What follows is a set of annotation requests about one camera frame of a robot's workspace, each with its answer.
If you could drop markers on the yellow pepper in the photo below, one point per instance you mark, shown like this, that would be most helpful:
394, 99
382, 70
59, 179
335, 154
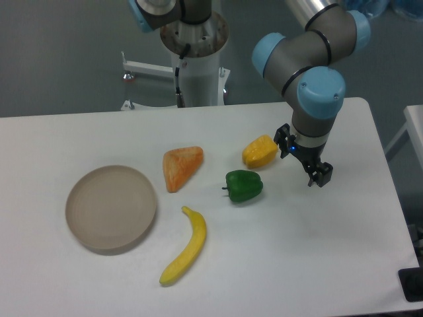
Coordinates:
259, 152

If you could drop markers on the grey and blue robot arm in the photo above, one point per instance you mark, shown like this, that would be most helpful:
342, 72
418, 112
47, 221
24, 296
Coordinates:
298, 68

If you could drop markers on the yellow banana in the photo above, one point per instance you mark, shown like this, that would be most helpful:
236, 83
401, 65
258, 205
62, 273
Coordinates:
183, 262

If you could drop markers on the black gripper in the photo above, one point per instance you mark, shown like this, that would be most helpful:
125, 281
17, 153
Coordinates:
320, 173

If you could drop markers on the green pepper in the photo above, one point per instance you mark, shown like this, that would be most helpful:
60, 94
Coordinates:
243, 185

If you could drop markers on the beige round plate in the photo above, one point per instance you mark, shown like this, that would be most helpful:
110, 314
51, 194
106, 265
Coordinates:
110, 209

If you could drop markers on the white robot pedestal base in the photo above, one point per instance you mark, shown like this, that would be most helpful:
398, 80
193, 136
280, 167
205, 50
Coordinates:
199, 79

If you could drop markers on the white side table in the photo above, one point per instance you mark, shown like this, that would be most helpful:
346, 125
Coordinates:
411, 130

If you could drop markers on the black device at table edge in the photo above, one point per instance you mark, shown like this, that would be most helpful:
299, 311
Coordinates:
411, 283

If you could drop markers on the orange triangular sandwich toy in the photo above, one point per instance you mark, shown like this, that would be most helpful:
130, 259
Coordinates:
179, 165

